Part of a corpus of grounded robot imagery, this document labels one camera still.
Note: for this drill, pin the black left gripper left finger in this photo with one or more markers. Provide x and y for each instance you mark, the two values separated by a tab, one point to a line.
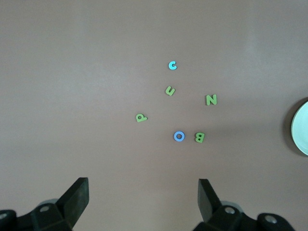
74	199

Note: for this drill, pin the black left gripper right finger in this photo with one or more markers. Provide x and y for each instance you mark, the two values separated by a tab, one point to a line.
207	202

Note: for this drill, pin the green foam letter B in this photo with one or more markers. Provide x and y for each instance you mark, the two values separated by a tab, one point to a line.
202	137

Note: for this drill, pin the green foam letter N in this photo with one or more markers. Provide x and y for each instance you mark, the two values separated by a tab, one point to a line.
211	99

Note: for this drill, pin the green foam letter P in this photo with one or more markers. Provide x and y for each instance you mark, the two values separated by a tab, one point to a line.
144	118

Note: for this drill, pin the green foam letter U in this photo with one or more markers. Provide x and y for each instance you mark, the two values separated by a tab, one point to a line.
172	92

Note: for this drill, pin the blue foam letter O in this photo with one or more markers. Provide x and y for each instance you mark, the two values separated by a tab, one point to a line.
175	136

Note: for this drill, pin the pale green plate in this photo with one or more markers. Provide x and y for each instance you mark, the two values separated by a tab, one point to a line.
302	130

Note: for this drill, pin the brown table cover mat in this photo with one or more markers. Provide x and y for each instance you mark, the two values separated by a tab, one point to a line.
72	72

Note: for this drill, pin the cyan foam letter C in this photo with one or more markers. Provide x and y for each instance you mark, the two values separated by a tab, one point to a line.
170	65

